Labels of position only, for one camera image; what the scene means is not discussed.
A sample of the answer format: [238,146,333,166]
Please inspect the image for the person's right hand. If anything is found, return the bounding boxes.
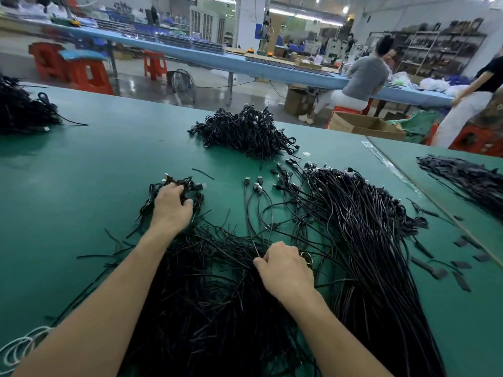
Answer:
[253,241,319,307]

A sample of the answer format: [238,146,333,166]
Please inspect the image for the person's left hand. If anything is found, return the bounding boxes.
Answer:
[149,182,195,236]

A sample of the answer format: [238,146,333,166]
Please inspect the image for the pile of black cables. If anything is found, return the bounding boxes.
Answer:
[43,172,339,377]

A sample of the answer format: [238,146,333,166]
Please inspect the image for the bundle of long black cables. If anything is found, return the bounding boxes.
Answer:
[267,159,447,377]

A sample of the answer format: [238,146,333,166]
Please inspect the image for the heap of black cables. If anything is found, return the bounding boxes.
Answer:
[0,74,88,134]
[189,104,301,159]

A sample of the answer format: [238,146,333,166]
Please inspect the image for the spread of straight black cables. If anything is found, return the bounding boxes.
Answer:
[417,154,503,220]

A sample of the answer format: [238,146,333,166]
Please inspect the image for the person's left forearm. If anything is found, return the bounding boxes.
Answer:
[14,224,185,377]

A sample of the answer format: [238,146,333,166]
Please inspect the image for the person's right forearm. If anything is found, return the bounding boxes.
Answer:
[287,290,394,377]

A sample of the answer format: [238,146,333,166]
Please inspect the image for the grey floor fan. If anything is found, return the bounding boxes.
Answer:
[167,69,196,107]

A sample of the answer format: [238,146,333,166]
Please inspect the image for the red plastic stool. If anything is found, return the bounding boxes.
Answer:
[143,51,168,81]
[29,41,68,81]
[452,125,503,158]

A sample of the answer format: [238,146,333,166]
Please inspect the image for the long blue workbench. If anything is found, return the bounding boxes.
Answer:
[35,19,455,108]

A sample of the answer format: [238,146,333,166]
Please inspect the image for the red stool with blue seat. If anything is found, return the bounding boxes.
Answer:
[59,49,115,95]

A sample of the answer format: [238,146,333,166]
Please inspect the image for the small cardboard box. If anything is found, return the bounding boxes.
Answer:
[285,86,317,116]

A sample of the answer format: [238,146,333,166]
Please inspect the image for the open cardboard box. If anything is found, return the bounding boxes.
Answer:
[327,112,407,140]

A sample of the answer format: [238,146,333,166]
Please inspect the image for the scattered dark tie pieces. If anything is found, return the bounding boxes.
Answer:
[409,198,492,293]

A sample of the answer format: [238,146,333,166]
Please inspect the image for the green bag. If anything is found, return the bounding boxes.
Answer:
[390,109,441,143]

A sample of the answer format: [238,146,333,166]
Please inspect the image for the white pillar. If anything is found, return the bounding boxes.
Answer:
[236,0,268,50]

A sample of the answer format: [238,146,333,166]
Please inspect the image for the pile of white bags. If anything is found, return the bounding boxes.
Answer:
[390,72,473,95]

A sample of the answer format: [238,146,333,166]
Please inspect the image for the metal storage shelf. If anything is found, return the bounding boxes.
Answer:
[393,18,484,77]

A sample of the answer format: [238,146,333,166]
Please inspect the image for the bunch of white wire rings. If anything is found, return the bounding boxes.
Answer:
[0,326,52,370]

